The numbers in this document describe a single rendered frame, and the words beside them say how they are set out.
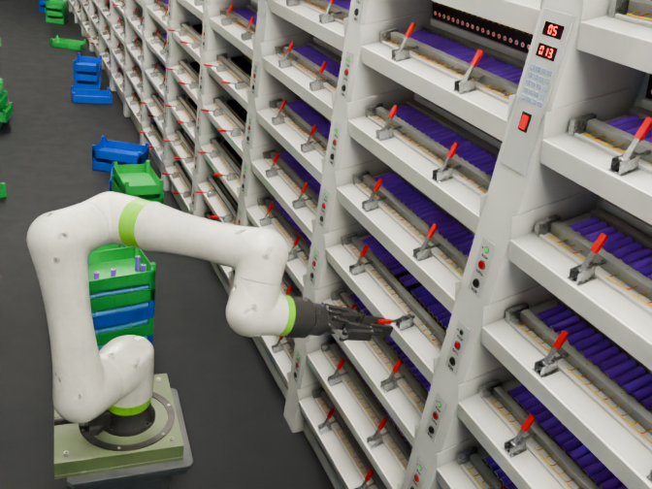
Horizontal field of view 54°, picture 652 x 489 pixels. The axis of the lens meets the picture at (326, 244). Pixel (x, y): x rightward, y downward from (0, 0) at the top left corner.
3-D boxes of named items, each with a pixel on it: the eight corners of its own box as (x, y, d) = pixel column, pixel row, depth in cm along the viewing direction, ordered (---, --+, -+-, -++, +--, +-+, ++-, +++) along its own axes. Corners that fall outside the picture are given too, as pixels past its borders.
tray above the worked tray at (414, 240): (454, 317, 141) (456, 266, 134) (337, 200, 189) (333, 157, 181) (530, 287, 148) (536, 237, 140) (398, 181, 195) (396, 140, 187)
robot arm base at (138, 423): (54, 446, 166) (53, 428, 163) (54, 408, 178) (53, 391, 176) (158, 433, 176) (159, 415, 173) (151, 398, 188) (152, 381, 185)
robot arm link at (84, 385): (45, 425, 157) (7, 216, 138) (94, 391, 171) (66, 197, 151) (84, 440, 152) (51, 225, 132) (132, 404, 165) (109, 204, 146)
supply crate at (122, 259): (72, 297, 226) (72, 277, 223) (58, 269, 241) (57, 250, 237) (155, 282, 243) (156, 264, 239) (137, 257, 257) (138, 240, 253)
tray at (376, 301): (434, 388, 151) (434, 358, 145) (326, 260, 198) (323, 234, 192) (505, 358, 157) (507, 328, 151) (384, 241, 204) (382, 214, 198)
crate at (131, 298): (73, 315, 230) (72, 297, 226) (58, 287, 244) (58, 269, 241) (154, 300, 246) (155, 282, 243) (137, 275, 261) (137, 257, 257)
